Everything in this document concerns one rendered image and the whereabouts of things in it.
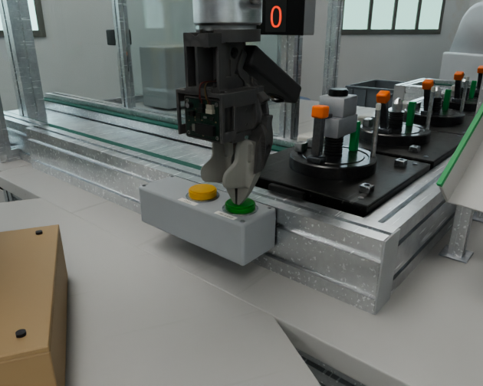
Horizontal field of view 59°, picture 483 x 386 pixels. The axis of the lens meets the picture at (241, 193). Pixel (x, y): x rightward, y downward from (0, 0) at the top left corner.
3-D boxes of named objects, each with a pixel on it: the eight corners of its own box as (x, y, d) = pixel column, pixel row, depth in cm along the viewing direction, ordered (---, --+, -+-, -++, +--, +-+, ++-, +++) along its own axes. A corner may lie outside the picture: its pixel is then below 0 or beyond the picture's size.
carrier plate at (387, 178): (366, 220, 55) (368, 205, 55) (229, 180, 70) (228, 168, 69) (428, 175, 72) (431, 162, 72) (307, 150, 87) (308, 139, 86)
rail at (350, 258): (375, 315, 51) (386, 234, 47) (32, 168, 105) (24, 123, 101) (393, 295, 55) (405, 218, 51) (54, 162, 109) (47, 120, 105)
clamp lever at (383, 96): (387, 130, 83) (386, 95, 78) (377, 129, 84) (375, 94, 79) (395, 121, 84) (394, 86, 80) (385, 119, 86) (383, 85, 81)
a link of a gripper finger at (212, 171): (195, 208, 54) (192, 137, 51) (226, 195, 58) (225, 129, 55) (212, 214, 52) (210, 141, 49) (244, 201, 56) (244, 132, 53)
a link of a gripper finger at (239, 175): (212, 214, 52) (210, 141, 49) (244, 201, 56) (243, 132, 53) (231, 221, 50) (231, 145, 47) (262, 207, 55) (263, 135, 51)
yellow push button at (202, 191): (202, 209, 58) (202, 195, 58) (182, 201, 61) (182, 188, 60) (222, 201, 61) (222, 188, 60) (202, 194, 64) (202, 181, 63)
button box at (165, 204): (243, 267, 54) (243, 223, 52) (140, 221, 67) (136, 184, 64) (275, 247, 59) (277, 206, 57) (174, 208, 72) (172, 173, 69)
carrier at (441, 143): (432, 172, 73) (445, 99, 69) (311, 148, 88) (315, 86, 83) (469, 145, 91) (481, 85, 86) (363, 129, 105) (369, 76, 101)
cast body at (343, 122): (337, 139, 65) (341, 92, 62) (312, 135, 68) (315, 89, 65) (362, 129, 71) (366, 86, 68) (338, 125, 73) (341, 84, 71)
